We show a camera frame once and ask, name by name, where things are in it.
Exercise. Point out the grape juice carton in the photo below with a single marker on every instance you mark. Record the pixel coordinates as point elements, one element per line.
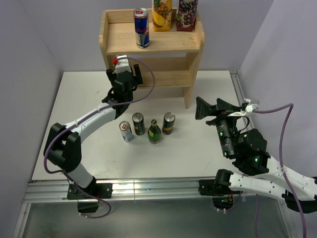
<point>186,15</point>

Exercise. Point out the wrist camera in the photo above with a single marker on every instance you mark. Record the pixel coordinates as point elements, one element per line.
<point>121,64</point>
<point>247,108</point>

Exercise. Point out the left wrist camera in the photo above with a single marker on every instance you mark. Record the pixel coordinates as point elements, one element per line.
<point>121,64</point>

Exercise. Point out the aluminium rail frame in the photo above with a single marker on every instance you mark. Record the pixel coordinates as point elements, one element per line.
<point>154,187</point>

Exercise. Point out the wooden two-tier shelf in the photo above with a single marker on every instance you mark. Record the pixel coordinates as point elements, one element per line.
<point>173,56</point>

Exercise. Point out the black yellow can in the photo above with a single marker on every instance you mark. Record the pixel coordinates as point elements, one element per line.
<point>138,122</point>
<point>168,123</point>

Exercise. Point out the pineapple juice carton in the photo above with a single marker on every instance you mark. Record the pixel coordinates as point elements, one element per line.
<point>161,15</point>

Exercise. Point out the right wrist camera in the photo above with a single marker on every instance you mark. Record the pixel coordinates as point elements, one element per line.
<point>247,108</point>

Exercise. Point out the black yellow can left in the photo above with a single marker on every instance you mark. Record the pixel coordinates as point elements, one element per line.
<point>138,122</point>

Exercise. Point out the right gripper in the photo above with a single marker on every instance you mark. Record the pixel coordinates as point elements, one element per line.
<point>203,108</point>

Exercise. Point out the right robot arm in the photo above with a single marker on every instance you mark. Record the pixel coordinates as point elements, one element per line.
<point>259,172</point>

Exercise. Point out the red bull can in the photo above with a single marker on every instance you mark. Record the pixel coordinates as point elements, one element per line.
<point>141,26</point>
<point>125,130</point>

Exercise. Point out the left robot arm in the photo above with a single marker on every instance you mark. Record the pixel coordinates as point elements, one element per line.
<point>63,146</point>

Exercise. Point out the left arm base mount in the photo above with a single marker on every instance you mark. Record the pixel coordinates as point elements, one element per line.
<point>90,199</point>

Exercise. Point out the black yellow can right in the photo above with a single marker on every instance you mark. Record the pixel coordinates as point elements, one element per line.
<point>168,123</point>

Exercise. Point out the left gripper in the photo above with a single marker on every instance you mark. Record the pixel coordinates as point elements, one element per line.
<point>137,77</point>

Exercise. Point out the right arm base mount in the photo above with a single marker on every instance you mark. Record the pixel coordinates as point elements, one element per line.
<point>223,198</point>

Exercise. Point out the green bottle yellow label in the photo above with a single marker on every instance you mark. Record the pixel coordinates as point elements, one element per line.
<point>154,132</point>

